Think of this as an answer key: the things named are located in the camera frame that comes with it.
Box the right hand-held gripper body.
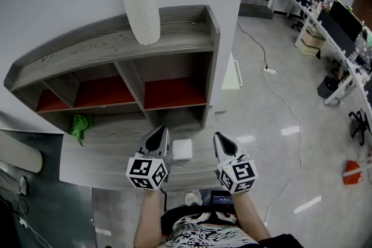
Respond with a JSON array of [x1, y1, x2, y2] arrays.
[[216, 153, 259, 195]]

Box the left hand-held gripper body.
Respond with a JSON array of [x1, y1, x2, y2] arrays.
[[125, 152, 173, 191]]

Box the white tissues pack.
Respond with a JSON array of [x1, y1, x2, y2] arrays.
[[170, 138, 194, 162]]

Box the grey wooden shelf desk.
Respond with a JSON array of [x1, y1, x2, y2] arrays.
[[3, 5, 221, 138]]

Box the person's left forearm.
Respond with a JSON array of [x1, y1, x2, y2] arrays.
[[135, 188, 164, 248]]

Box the person's right forearm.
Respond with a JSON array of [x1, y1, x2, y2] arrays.
[[232, 191, 271, 242]]

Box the grey wood-grain table top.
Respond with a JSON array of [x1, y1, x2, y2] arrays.
[[59, 104, 221, 193]]

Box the black screen device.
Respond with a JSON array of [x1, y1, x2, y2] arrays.
[[210, 190, 235, 207]]

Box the person's white shoe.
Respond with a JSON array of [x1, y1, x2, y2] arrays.
[[185, 191, 202, 207]]

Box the green cloth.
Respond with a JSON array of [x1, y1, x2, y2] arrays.
[[69, 114, 95, 147]]

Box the person's patterned shirt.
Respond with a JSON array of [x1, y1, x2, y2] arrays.
[[158, 210, 260, 248]]

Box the white low cabinet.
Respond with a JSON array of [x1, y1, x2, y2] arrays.
[[222, 51, 244, 91]]

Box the black waste bin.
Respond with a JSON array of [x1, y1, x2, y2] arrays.
[[316, 76, 339, 100]]

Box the orange bag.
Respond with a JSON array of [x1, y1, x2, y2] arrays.
[[342, 160, 364, 185]]

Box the white cylindrical bin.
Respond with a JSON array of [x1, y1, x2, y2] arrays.
[[0, 129, 45, 174]]

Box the black office chair base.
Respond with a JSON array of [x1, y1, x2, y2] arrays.
[[348, 109, 372, 147]]

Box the stacked cardboard boxes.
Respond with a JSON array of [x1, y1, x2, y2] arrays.
[[299, 28, 327, 56]]

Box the dark ramp mat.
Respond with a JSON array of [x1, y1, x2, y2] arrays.
[[238, 2, 274, 20]]

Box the large black computer monitor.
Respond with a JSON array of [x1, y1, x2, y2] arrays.
[[328, 0, 364, 43]]

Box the long white floor cable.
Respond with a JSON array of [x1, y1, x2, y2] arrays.
[[261, 71, 303, 226]]

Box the black floor cable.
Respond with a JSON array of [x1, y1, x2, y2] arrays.
[[236, 21, 268, 68]]

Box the thin white cable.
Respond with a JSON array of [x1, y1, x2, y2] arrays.
[[14, 191, 53, 248]]

